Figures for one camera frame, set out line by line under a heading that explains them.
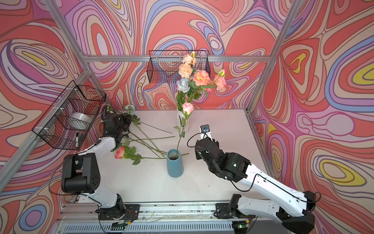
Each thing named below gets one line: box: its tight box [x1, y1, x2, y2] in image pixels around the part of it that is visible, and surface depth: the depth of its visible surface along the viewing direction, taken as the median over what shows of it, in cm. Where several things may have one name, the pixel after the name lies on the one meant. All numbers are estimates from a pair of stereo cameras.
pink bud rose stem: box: [173, 102, 195, 151], surface depth 65 cm
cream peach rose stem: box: [178, 50, 197, 79], surface depth 72 cm
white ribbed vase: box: [176, 109, 187, 134], surface depth 68 cm
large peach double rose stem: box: [188, 68, 227, 103], surface depth 67 cm
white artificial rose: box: [176, 78, 191, 112], surface depth 74 cm
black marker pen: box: [75, 132, 79, 149], surface depth 73 cm
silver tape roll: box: [67, 112, 93, 131], surface depth 74 cm
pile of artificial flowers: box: [110, 104, 176, 165], surface depth 98 cm
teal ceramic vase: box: [166, 148, 184, 178], surface depth 86 cm
